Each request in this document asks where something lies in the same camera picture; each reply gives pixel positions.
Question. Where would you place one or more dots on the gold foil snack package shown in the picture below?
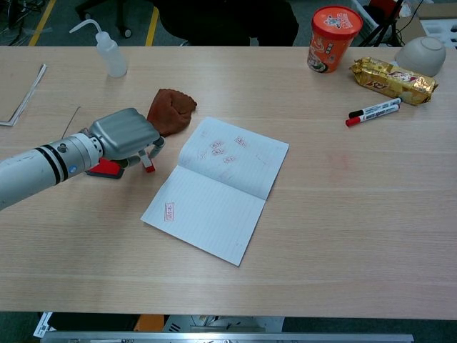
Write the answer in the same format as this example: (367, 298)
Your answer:
(392, 82)

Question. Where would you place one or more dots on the small red stamp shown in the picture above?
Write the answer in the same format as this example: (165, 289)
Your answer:
(149, 166)

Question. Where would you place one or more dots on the brown crumpled cloth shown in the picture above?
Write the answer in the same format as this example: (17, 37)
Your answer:
(173, 107)

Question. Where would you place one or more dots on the white upturned bowl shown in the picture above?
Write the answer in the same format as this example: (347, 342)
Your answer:
(423, 55)

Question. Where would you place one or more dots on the orange instant noodle cup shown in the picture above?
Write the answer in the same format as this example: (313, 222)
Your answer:
(330, 43)

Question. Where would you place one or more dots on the open lined notebook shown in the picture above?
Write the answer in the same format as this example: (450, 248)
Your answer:
(218, 200)

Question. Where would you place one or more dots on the white foam box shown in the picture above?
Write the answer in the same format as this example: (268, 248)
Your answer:
(439, 28)

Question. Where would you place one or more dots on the black swivel chair base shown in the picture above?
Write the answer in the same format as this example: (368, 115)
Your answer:
(121, 16)

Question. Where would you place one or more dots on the black whiteboard marker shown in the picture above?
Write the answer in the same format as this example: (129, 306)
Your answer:
(378, 107)

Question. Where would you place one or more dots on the black tripod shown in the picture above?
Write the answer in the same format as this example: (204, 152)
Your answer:
(383, 25)

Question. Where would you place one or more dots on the red whiteboard marker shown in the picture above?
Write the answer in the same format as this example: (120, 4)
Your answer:
(371, 116)

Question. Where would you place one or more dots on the red ink pad clear lid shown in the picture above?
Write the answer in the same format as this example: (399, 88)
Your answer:
(107, 169)

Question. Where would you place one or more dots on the black office chair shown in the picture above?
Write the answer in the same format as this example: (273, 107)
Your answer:
(228, 21)

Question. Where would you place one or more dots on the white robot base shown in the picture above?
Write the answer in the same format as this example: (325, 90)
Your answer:
(221, 323)

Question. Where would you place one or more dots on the clear plastic squeeze bottle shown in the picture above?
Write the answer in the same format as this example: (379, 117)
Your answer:
(114, 59)

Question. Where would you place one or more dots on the left grey five-finger robot hand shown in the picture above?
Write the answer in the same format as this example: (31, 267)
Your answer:
(123, 134)

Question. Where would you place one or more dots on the white paper stack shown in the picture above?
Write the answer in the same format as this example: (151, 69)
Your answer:
(30, 94)

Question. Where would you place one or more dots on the aluminium profile rail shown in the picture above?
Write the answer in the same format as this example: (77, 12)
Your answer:
(228, 337)

